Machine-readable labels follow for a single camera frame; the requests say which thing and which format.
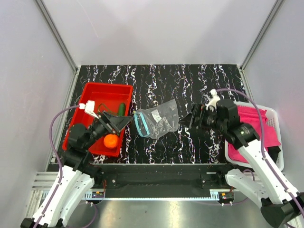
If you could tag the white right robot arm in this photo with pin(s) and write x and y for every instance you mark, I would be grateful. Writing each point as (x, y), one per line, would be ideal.
(278, 199)

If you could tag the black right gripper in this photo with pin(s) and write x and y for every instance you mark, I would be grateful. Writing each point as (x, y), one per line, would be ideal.
(199, 110)

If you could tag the white plastic basket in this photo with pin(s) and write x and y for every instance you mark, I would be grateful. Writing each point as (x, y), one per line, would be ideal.
(248, 114)

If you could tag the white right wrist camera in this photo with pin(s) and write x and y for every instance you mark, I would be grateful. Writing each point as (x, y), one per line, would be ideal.
(212, 104)

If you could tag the green fake vegetable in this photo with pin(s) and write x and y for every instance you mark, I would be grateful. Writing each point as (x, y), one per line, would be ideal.
(121, 109)

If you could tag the red plastic bin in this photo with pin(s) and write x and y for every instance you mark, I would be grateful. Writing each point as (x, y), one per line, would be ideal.
(109, 94)

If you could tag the fake green onion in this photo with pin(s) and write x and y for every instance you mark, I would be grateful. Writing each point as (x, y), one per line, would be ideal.
(103, 108)

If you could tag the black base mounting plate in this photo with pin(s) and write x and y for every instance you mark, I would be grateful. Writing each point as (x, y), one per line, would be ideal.
(161, 180)

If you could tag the clear zip top bag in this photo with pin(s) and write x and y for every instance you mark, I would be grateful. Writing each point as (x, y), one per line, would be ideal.
(157, 121)

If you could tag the orange fake fruit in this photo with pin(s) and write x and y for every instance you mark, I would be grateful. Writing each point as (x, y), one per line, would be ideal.
(111, 141)

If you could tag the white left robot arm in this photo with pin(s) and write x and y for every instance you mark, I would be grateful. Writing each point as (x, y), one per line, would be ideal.
(76, 175)

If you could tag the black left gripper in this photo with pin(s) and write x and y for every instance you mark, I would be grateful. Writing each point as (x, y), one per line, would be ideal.
(116, 123)

